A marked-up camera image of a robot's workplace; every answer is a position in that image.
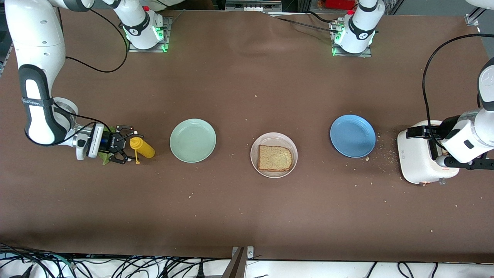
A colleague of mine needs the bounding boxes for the green lettuce leaf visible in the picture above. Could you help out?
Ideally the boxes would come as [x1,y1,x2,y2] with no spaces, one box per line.
[96,125,117,166]

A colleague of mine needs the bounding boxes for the aluminium frame profile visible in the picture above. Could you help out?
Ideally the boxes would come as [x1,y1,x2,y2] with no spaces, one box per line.
[465,6,487,27]

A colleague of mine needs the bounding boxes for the grey power strip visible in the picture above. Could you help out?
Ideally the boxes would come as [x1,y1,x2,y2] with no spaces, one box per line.
[226,0,282,12]

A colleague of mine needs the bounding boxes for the white two-slot toaster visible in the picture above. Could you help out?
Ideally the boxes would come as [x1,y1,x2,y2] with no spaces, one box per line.
[397,120,461,185]

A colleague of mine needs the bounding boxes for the brown table cover sheet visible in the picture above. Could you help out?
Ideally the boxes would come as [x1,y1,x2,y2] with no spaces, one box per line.
[0,7,494,264]

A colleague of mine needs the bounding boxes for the long black cable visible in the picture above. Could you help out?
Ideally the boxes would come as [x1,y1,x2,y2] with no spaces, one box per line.
[270,15,342,33]

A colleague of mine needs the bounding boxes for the grey aluminium bar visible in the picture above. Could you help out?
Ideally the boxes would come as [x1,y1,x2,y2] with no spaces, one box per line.
[222,247,247,278]

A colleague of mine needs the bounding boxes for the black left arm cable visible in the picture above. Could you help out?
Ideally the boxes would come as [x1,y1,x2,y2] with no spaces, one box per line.
[422,34,494,149]

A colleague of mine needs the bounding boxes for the yellow mustard squeeze bottle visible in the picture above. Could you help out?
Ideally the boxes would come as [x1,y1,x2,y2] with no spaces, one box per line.
[129,137,156,165]

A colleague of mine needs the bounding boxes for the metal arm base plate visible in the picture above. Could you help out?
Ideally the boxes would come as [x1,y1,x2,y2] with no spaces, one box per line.
[330,21,372,58]
[128,15,171,53]

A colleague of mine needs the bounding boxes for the tangled black cables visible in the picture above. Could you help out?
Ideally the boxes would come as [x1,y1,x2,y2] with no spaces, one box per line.
[0,242,232,278]

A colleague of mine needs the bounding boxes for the pale green plate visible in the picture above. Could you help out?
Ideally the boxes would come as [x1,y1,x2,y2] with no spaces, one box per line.
[170,119,217,163]

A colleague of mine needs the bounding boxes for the silver metal bracket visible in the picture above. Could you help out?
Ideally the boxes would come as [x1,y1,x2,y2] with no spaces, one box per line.
[232,246,255,260]

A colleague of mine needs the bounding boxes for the blue plate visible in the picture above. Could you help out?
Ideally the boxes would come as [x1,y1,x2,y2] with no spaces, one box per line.
[330,114,376,158]

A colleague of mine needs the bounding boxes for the beige plate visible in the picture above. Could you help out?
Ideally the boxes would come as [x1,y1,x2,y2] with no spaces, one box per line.
[250,132,298,178]

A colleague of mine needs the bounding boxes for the red box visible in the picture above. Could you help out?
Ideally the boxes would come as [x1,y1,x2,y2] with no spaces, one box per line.
[325,0,355,10]

